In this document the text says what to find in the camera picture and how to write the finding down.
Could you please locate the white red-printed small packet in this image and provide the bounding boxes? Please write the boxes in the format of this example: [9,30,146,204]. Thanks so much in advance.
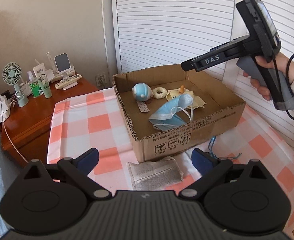
[136,101,150,113]

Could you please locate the pink white checkered tablecloth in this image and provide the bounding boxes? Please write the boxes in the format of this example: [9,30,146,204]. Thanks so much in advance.
[46,87,294,230]

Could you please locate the cream knitted scrunchie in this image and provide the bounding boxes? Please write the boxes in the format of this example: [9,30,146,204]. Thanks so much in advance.
[152,87,168,99]

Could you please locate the person's right hand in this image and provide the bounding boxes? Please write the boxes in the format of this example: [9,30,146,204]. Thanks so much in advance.
[237,53,294,111]

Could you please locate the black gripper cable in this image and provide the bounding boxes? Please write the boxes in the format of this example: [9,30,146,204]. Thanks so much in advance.
[272,49,294,120]

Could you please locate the white remote control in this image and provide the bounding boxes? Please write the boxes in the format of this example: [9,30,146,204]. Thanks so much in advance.
[55,74,82,90]

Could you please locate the white wifi router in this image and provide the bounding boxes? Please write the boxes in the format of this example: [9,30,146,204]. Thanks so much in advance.
[35,52,62,82]

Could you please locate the pale green tube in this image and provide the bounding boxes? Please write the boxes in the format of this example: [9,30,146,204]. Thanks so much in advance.
[38,74,52,99]

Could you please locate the brown cardboard box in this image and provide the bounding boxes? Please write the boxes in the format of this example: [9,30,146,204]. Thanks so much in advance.
[113,64,246,163]

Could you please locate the blue embroidered sachet with tassel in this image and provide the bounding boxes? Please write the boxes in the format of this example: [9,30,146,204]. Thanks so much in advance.
[208,136,242,161]

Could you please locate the white power strip with charger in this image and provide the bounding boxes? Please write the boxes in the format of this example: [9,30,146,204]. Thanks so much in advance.
[0,94,15,123]

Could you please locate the white curved pole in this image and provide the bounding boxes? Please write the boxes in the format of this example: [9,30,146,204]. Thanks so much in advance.
[222,0,248,89]

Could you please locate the light blue face mask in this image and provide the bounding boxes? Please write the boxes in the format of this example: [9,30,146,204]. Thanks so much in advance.
[149,99,193,131]

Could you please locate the wooden nightstand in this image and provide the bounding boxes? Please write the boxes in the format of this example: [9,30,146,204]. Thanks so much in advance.
[1,78,98,167]

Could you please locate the green clear bottle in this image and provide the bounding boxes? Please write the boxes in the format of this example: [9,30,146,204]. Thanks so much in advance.
[29,80,42,98]

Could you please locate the white charging cable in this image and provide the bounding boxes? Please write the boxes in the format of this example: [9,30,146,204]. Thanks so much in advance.
[0,97,28,163]

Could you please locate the mint green desk fan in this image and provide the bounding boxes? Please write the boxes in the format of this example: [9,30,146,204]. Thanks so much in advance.
[2,62,28,107]

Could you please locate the white phone stand with screen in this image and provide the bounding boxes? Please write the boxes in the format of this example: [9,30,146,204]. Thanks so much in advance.
[55,53,75,79]

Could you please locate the wall power outlet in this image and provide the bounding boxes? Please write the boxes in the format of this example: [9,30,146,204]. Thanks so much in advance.
[95,73,107,87]

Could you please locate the yellow cleaning cloth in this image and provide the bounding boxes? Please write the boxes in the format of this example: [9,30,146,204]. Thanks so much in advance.
[166,88,206,110]

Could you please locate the grey sachet pillow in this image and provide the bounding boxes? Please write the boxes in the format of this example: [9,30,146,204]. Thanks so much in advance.
[127,157,183,191]

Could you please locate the light blue round doll toy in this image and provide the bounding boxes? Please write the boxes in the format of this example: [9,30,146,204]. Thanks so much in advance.
[132,83,152,102]

